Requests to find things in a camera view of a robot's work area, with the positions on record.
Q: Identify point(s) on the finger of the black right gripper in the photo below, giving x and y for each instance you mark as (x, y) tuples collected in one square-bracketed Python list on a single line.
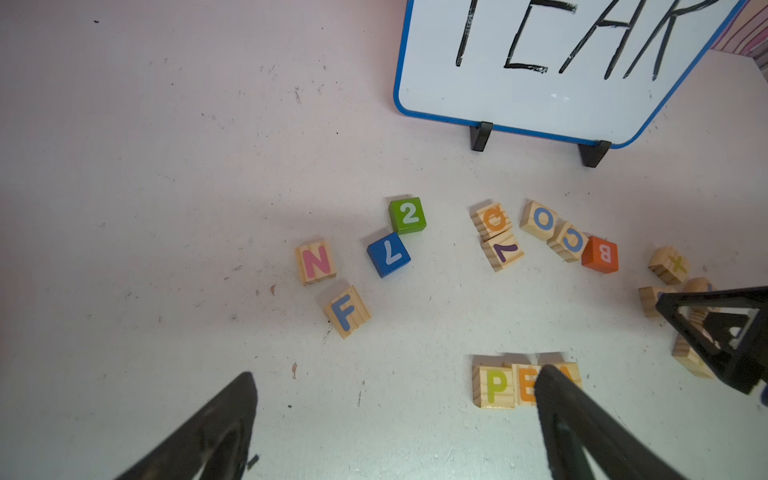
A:
[(727, 329)]

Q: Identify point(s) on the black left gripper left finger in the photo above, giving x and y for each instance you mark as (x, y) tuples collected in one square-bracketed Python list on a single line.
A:
[(212, 444)]

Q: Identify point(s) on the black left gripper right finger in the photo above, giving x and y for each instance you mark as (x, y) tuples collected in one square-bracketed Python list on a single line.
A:
[(575, 428)]

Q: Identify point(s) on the wooden block letter A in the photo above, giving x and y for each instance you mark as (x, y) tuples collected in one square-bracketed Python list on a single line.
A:
[(571, 371)]

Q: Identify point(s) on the wooden block letter E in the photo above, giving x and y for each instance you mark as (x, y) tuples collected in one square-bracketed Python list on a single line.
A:
[(526, 376)]

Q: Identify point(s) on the wooden block letter P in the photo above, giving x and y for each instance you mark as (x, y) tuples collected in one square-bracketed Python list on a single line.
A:
[(494, 384)]

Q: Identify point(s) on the orange block letter B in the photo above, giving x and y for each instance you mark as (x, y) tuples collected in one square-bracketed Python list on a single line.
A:
[(601, 255)]

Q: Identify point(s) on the wooden block letter C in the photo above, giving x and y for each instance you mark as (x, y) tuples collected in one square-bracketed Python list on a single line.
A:
[(568, 242)]

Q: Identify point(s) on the wooden block letter F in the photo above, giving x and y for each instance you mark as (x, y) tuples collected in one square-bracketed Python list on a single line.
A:
[(347, 312)]

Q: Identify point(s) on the wooden block letter N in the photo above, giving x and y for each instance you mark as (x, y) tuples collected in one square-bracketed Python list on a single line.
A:
[(315, 262)]

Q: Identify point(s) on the wooden block letter O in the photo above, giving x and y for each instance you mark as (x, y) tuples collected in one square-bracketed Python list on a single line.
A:
[(539, 220)]

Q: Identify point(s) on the wooden block letter Q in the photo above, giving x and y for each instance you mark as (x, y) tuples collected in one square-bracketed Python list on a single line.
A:
[(491, 220)]

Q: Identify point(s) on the whiteboard with PEAR text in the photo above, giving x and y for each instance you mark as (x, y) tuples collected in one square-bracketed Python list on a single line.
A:
[(592, 73)]

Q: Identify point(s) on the wooden block lower right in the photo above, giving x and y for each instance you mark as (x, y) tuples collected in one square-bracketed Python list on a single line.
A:
[(689, 359)]

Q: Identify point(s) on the wooden block plain side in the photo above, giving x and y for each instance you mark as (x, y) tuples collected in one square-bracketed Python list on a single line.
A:
[(649, 297)]

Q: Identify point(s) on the wooden block green X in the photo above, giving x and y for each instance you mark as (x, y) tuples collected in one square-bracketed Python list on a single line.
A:
[(669, 265)]

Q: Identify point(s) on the wooden block purple 7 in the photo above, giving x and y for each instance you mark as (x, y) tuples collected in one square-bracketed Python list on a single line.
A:
[(502, 250)]

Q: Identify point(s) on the blue number 7 block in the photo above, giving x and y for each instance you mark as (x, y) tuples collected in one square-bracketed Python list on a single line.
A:
[(388, 254)]

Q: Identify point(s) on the green number 2 block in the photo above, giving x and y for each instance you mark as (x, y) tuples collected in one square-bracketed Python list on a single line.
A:
[(407, 215)]

